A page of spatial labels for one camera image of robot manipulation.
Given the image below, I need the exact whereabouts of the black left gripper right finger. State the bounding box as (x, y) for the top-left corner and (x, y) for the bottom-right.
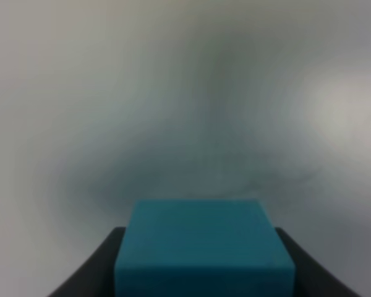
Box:
(275, 228), (359, 297)

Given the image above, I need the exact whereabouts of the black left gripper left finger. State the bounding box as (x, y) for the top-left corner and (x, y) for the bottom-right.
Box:
(50, 227), (126, 297)

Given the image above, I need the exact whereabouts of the blue cube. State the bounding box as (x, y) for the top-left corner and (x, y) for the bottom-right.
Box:
(114, 200), (296, 296)

